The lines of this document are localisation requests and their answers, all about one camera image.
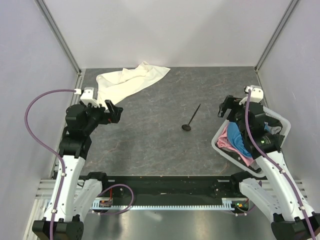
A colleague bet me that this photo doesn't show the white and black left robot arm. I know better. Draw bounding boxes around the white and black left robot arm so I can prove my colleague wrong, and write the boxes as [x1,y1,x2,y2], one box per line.
[32,100,123,240]

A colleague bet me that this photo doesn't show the black cloth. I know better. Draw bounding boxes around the black cloth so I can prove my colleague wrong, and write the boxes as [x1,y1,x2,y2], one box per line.
[264,113,283,135]

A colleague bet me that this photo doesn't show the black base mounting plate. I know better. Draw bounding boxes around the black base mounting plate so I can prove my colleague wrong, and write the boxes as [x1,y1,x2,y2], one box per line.
[78,174,261,207]

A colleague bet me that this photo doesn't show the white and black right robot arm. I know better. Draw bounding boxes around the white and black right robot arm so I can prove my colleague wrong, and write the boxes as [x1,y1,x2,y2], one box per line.
[211,92,320,240]

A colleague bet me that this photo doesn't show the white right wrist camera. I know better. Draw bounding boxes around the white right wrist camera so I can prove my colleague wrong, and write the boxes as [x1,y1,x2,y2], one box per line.
[239,85,264,105]

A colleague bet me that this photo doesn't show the grey slotted cable duct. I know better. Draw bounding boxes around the grey slotted cable duct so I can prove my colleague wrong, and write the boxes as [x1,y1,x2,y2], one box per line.
[90,198,249,212]

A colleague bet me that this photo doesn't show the black metal spoon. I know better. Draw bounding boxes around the black metal spoon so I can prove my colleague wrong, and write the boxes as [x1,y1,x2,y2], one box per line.
[181,104,201,132]

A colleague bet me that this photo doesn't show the right aluminium frame post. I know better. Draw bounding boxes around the right aluminium frame post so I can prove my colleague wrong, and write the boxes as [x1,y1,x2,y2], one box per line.
[254,0,300,73]

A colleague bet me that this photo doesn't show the white cloth napkin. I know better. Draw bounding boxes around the white cloth napkin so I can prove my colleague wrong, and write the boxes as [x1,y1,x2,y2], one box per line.
[96,61,171,107]

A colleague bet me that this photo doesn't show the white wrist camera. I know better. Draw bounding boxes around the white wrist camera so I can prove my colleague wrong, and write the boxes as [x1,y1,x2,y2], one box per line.
[239,85,264,105]
[74,87,100,108]

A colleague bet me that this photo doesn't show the left aluminium frame post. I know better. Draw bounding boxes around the left aluminium frame post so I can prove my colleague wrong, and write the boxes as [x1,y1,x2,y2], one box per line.
[34,0,82,76]

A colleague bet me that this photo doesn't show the white plastic laundry basket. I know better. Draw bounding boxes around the white plastic laundry basket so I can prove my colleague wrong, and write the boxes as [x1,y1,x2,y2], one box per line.
[211,106,291,178]

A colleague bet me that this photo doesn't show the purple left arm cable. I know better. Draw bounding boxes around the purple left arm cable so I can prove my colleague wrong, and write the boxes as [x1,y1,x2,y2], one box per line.
[24,89,77,240]

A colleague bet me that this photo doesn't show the blue cloth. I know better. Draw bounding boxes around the blue cloth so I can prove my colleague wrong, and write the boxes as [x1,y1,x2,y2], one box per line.
[226,122,252,158]

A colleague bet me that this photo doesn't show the pink cloth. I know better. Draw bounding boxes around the pink cloth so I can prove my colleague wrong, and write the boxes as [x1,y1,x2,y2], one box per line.
[216,124,254,167]

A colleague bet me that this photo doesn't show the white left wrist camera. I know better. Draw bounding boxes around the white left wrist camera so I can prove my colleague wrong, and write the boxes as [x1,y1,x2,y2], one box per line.
[74,87,100,108]

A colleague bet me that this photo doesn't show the aluminium frame post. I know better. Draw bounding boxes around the aluminium frame post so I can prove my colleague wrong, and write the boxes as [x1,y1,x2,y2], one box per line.
[34,0,82,76]
[254,0,300,73]

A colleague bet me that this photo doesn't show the aluminium front frame rails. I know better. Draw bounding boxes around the aluminium front frame rails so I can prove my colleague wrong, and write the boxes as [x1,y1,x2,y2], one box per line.
[26,179,305,240]

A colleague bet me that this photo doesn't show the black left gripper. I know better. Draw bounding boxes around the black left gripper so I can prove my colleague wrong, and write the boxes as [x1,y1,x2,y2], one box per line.
[80,99,123,135]

